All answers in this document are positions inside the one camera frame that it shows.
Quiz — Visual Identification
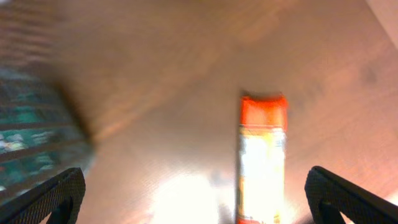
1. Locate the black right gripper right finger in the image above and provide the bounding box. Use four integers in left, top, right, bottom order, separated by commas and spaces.
305, 166, 397, 224

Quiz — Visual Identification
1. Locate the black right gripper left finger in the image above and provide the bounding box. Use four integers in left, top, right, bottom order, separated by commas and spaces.
1, 167, 86, 224

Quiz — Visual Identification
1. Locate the red yellow pasta packet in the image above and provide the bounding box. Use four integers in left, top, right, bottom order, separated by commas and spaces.
236, 95, 287, 224

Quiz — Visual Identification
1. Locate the grey plastic lattice basket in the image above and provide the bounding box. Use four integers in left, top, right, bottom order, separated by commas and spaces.
1, 67, 94, 204

